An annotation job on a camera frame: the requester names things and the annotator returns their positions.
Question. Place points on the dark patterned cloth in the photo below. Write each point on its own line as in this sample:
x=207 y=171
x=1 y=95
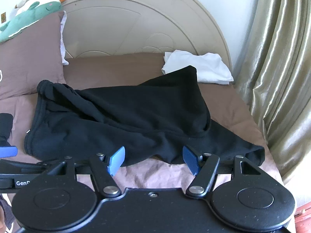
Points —
x=7 y=206

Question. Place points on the beige round headboard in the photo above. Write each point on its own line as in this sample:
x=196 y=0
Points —
x=121 y=17

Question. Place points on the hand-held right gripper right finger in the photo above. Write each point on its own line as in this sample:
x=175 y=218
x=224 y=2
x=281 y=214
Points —
x=190 y=160

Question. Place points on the brown pillow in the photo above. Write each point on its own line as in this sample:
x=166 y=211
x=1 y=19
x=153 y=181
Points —
x=29 y=58

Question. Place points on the red wooden furniture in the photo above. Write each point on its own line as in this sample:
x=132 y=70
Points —
x=305 y=218

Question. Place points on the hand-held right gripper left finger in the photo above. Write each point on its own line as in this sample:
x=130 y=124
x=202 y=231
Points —
x=116 y=160

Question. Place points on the yellow wall sticker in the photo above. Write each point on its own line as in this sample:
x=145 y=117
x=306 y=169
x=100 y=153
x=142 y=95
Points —
x=3 y=17

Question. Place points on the golden satin curtain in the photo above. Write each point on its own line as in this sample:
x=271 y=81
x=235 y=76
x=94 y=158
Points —
x=279 y=65

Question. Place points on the green plush toy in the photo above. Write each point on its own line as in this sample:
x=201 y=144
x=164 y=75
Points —
x=29 y=18

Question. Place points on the white folded garment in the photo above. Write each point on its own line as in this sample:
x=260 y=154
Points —
x=204 y=65

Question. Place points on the black garment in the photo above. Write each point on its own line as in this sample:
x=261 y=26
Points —
x=121 y=114

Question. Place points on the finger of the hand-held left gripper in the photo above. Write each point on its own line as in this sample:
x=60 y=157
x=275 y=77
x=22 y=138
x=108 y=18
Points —
x=8 y=151
x=21 y=166

